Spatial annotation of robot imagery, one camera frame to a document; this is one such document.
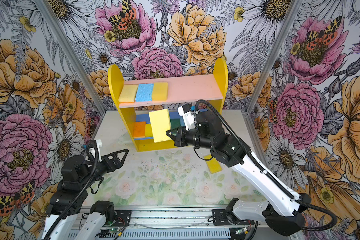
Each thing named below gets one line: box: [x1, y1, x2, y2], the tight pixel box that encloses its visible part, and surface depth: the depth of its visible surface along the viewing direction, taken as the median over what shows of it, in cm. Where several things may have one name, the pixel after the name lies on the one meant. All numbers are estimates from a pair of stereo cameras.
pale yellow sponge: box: [118, 84, 138, 103], surface depth 72 cm
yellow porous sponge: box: [148, 108, 172, 143], surface depth 59 cm
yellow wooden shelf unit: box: [108, 58, 229, 152], surface depth 71 cm
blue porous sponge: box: [135, 83, 154, 102], surface depth 73 cm
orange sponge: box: [133, 121, 146, 139], surface depth 92 cm
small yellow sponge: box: [204, 154, 223, 174], surface depth 94 cm
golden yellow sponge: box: [152, 82, 168, 101], surface depth 72 cm
